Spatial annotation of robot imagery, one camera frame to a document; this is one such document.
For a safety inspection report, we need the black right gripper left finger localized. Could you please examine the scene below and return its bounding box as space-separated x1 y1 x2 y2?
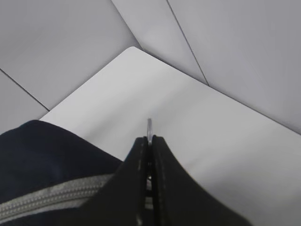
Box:
56 137 148 226

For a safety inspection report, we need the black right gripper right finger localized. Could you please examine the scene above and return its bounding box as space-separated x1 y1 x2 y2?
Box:
151 136 250 226

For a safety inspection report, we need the navy blue lunch bag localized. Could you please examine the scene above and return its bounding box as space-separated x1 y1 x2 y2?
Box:
0 118 156 226

